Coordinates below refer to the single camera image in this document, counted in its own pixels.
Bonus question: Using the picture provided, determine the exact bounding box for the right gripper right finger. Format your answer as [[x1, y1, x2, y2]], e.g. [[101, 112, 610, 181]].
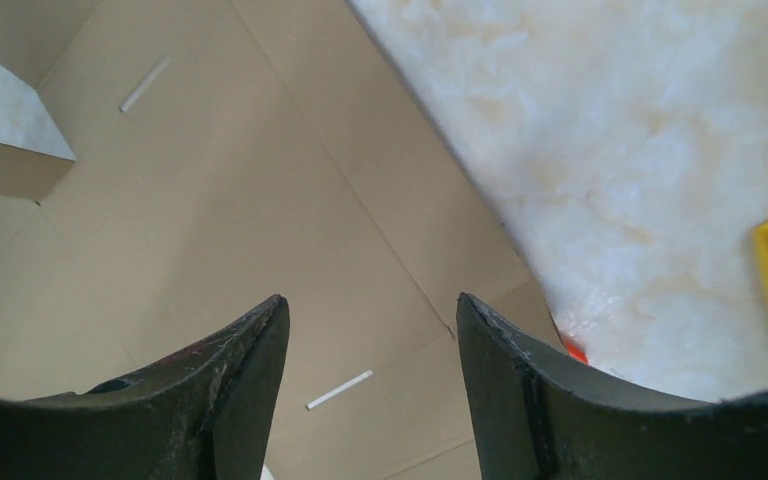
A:
[[457, 293, 768, 479]]

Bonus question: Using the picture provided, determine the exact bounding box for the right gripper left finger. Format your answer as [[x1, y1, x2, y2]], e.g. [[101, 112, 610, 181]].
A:
[[0, 295, 290, 479]]

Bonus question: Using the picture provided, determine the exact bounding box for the brown cardboard box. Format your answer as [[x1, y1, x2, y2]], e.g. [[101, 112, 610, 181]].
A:
[[0, 1, 542, 479]]

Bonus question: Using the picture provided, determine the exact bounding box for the small red block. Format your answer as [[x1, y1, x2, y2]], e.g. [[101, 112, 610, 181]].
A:
[[561, 335, 589, 365]]

